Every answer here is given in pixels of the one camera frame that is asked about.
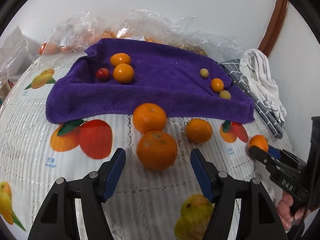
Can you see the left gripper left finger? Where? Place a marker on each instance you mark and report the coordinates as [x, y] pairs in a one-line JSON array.
[[56, 218]]

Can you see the oval orange kumquat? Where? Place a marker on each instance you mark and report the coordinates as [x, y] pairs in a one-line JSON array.
[[123, 73]]

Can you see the clear plastic fruit bags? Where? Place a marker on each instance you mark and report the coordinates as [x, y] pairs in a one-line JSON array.
[[84, 29]]

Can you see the round orange kumquat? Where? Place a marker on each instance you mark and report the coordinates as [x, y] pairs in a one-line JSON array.
[[120, 58]]

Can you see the small orange kumquat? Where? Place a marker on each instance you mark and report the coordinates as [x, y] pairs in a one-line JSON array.
[[217, 85]]

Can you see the small mandarin orange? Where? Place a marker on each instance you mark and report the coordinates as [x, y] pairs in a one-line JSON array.
[[259, 141]]

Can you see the purple towel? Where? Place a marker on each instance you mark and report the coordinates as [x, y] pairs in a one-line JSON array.
[[164, 75]]

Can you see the small yellow longan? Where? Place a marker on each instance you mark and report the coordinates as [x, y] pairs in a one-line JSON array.
[[224, 94], [204, 73]]

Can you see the right hand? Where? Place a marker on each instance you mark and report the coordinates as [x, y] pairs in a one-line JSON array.
[[283, 210]]

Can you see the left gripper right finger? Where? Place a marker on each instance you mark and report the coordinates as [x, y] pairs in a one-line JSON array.
[[258, 216]]

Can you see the small red fruit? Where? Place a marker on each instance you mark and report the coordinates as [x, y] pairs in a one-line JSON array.
[[102, 75]]

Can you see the brown wooden door frame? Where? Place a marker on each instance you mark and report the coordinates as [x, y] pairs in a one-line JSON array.
[[274, 27]]

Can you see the white plastic bag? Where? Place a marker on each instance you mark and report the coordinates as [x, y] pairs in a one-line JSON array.
[[18, 52]]

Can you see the white striped towel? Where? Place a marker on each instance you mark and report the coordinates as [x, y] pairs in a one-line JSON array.
[[255, 70]]

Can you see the grey checked cloth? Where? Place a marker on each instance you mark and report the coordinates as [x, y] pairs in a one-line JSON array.
[[231, 67]]

